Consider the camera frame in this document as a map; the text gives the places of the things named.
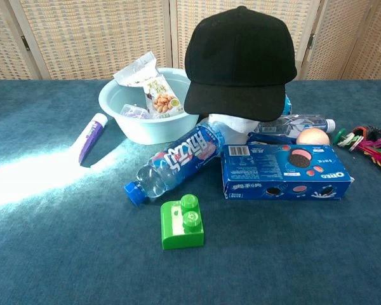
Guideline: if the purple and white tube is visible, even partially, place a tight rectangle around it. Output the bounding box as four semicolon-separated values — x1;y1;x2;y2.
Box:
78;112;109;165

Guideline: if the blue sports drink bottle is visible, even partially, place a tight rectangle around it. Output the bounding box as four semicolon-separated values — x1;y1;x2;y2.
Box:
123;119;226;206

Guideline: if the woven folding screen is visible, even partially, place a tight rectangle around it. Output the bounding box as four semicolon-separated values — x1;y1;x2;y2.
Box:
0;0;381;82

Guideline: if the white foil snack pouch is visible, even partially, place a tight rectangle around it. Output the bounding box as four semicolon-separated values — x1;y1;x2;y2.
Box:
113;50;159;87

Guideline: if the clear water bottle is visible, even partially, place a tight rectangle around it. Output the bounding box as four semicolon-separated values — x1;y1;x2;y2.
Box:
252;114;337;139

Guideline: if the peach coloured ball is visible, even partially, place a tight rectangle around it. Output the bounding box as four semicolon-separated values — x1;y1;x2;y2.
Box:
296;128;331;146

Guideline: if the light blue plastic basin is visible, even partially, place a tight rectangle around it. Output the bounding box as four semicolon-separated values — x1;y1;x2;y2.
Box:
98;67;200;146

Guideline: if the blue snack box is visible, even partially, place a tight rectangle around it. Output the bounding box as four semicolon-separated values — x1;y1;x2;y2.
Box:
281;93;293;117

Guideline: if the blue Oreo cookie box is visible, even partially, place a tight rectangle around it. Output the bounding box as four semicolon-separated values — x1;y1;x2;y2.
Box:
220;143;356;201

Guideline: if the black baseball cap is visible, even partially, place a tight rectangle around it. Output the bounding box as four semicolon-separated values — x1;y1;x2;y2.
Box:
183;5;298;122

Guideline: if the green toy building block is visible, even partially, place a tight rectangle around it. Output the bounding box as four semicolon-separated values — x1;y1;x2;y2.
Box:
160;193;206;251

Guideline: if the blue plastic packet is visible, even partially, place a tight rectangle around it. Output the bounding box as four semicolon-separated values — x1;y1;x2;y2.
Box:
246;132;301;146

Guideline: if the peanut snack packet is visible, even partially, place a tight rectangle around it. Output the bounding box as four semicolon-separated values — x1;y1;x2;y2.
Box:
142;74;187;119

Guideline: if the white foam mannequin head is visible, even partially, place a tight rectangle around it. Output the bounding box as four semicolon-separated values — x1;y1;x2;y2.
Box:
208;112;258;144

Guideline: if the purple plastic box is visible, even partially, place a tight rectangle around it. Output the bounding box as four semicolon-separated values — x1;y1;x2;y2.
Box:
119;103;150;120

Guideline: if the colourful feather shuttlecock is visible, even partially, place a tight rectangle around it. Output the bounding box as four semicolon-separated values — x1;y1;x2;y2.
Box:
333;125;381;177

